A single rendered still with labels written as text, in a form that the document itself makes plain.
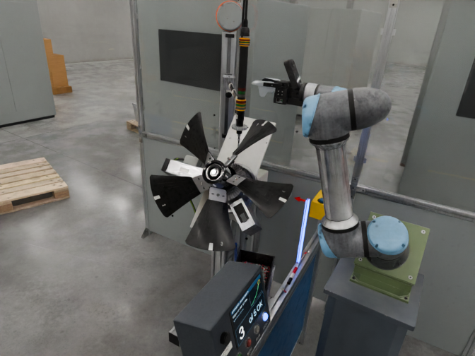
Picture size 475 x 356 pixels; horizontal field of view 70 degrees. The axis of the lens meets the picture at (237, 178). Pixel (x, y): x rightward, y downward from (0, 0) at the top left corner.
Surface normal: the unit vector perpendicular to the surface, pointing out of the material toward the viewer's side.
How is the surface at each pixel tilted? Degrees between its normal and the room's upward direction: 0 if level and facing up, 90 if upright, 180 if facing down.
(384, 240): 44
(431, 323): 90
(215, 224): 50
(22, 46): 90
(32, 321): 0
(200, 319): 15
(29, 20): 90
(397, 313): 0
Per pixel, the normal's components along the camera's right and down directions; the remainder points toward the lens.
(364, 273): -0.51, 0.33
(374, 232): -0.21, -0.39
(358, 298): 0.05, -0.91
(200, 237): 0.17, -0.23
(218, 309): -0.18, -0.94
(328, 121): -0.26, 0.39
